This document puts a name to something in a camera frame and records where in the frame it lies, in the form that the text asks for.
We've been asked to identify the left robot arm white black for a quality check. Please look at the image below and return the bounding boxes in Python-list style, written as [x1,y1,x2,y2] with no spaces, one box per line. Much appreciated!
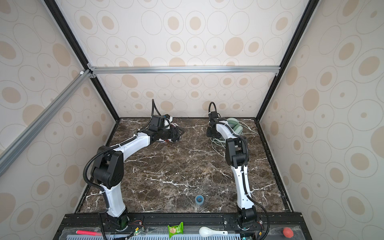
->
[83,100,185,230]

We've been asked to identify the left diagonal aluminium rail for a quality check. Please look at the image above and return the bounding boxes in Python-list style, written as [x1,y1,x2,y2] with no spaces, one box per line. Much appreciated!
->
[1,70,91,175]

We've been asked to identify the white ceramic spoon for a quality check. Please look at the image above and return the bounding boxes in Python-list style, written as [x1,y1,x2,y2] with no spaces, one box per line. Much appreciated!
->
[199,227,229,238]

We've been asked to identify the white black headphones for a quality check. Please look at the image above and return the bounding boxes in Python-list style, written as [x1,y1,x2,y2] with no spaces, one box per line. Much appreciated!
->
[163,115,183,142]

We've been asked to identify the green snack packet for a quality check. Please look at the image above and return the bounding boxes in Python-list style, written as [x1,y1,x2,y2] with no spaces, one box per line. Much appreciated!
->
[168,222,184,239]

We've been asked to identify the horizontal aluminium rail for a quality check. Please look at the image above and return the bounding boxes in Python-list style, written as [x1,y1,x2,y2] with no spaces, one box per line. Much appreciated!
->
[91,66,280,74]

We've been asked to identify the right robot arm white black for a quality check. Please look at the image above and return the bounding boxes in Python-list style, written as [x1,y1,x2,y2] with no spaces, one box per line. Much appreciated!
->
[207,102,270,240]

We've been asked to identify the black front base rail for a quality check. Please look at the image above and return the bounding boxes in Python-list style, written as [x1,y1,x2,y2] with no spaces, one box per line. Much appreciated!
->
[54,213,312,240]

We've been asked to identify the green headphones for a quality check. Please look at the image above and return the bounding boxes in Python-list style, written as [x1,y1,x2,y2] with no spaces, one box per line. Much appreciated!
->
[227,118,244,135]

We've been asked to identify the green headphone cable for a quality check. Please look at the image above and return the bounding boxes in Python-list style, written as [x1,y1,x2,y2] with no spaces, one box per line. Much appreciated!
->
[209,119,259,157]

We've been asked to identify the blue tape roll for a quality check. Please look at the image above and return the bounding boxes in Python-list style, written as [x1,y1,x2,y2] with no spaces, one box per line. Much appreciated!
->
[195,195,205,206]

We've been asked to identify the red ball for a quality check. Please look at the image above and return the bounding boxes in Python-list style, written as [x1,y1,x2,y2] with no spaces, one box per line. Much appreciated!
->
[283,227,294,239]

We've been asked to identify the pink marker pen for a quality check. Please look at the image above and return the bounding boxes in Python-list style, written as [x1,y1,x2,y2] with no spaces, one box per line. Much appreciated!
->
[76,230,102,237]

